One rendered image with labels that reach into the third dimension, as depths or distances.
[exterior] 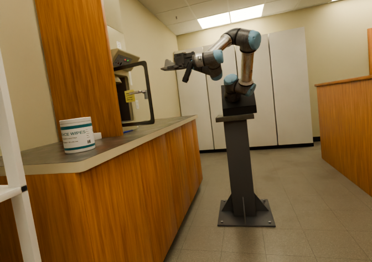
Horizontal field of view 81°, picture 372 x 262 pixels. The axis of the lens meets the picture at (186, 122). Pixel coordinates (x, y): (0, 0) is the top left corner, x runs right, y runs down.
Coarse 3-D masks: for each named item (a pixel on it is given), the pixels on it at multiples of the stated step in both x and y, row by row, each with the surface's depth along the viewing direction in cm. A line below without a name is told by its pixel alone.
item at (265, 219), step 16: (224, 128) 192; (240, 128) 189; (240, 144) 190; (240, 160) 192; (240, 176) 193; (240, 192) 195; (224, 208) 210; (240, 208) 197; (256, 208) 203; (224, 224) 188; (240, 224) 185; (256, 224) 182; (272, 224) 179
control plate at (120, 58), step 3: (117, 57) 147; (120, 57) 150; (123, 57) 153; (126, 57) 156; (117, 60) 149; (120, 60) 152; (123, 60) 156; (126, 60) 159; (129, 60) 162; (114, 63) 148; (123, 63) 158; (126, 63) 161; (129, 63) 164
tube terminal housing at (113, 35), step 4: (108, 28) 154; (112, 28) 159; (108, 32) 153; (112, 32) 158; (116, 32) 163; (120, 32) 169; (108, 36) 153; (112, 36) 158; (116, 36) 163; (120, 36) 168; (112, 40) 157; (120, 40) 168; (124, 40) 174; (112, 44) 157; (116, 44) 162; (124, 44) 173; (112, 48) 156; (124, 48) 172; (124, 128) 161; (128, 128) 167; (132, 128) 173; (136, 128) 179
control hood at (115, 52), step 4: (116, 48) 142; (112, 52) 143; (116, 52) 143; (120, 52) 146; (124, 52) 149; (128, 52) 156; (112, 56) 143; (116, 56) 146; (128, 56) 158; (132, 56) 162; (136, 56) 167; (112, 60) 145; (132, 60) 166; (136, 60) 170
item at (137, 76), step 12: (120, 72) 142; (132, 72) 138; (144, 72) 134; (120, 84) 143; (132, 84) 139; (144, 84) 135; (120, 96) 144; (144, 96) 137; (120, 108) 146; (132, 108) 142; (144, 108) 138; (132, 120) 143; (144, 120) 139
